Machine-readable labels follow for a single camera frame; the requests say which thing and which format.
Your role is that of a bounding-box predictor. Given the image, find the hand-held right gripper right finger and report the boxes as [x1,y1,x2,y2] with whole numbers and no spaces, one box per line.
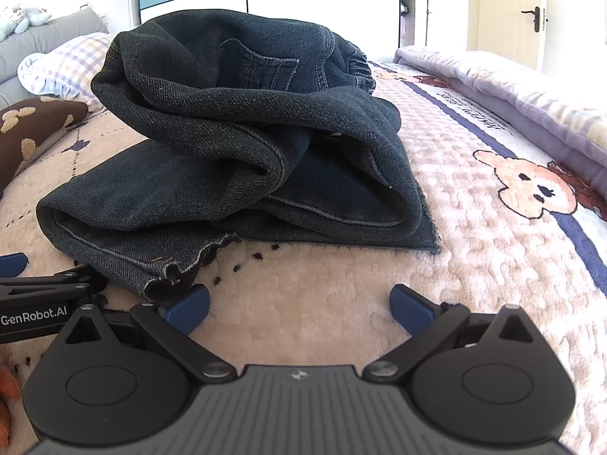
[364,284,539,384]

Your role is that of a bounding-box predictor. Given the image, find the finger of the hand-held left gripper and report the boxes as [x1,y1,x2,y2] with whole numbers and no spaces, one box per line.
[0,253,28,276]
[54,265,109,301]

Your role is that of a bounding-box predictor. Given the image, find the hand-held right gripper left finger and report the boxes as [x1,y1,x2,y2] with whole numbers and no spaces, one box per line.
[59,283,237,384]

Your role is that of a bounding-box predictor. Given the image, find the dark blue denim jeans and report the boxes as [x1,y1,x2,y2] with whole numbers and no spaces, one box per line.
[35,7,442,301]

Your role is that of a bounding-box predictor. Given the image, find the orange garment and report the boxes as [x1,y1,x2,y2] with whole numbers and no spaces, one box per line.
[0,364,22,441]

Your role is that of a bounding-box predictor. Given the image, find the beige patterned bed blanket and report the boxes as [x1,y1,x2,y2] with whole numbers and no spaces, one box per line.
[0,59,607,455]

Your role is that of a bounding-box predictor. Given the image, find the brown cushion with beige patches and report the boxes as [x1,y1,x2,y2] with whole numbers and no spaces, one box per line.
[0,96,90,190]

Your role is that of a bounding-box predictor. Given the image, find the plaid pillow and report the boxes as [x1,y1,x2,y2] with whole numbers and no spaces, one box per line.
[17,32,117,105]

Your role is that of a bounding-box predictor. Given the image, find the grey padded headboard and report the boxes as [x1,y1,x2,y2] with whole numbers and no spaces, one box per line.
[0,8,110,110]

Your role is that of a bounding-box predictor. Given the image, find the light blue plush toy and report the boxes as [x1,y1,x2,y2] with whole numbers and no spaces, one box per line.
[0,4,53,41]

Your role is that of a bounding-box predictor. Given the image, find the folded lilac plaid quilt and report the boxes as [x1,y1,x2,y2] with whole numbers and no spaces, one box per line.
[393,45,607,221]

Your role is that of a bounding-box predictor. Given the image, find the cream room door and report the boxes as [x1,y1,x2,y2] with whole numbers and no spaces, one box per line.
[467,0,558,72]

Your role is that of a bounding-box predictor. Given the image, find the black door handle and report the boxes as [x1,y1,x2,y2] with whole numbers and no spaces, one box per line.
[521,6,548,34]

